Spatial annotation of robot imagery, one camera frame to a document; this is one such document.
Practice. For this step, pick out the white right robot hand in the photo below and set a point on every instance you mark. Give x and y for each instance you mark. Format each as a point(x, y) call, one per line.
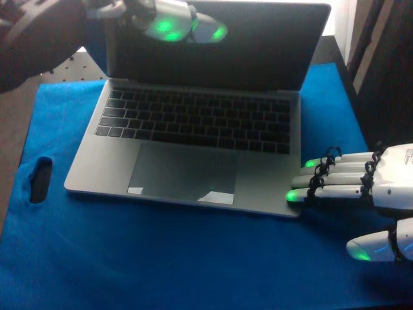
point(393, 181)

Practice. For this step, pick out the silver laptop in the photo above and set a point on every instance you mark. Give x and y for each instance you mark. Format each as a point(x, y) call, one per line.
point(180, 171)

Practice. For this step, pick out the blue felt mat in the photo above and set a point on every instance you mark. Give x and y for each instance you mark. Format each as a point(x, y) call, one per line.
point(161, 258)

